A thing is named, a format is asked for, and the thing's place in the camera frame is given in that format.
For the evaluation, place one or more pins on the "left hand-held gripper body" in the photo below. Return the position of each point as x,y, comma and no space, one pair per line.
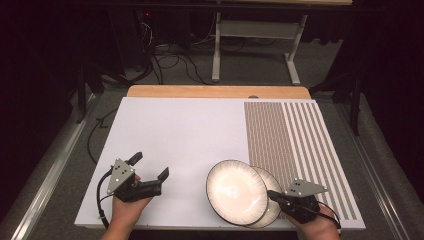
125,186

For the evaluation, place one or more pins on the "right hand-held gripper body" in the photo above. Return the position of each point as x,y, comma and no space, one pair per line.
300,208

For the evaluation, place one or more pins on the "white plate with dark rim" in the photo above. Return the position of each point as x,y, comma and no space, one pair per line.
274,181
235,191

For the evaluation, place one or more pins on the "person's left hand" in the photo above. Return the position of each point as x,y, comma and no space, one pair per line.
125,211

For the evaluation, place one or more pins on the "person's right hand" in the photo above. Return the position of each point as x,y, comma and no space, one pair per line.
318,228

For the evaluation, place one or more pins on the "grey striped placemat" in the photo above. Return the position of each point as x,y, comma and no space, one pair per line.
300,146

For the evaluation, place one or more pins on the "black metal stand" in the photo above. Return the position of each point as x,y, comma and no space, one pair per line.
356,100
81,93

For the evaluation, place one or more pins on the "wooden table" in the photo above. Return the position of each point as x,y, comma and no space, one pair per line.
216,91

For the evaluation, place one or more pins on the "aluminium floor rail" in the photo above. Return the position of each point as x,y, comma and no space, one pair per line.
370,166
50,176

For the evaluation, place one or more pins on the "white desk frame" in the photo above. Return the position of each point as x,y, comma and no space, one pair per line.
256,29

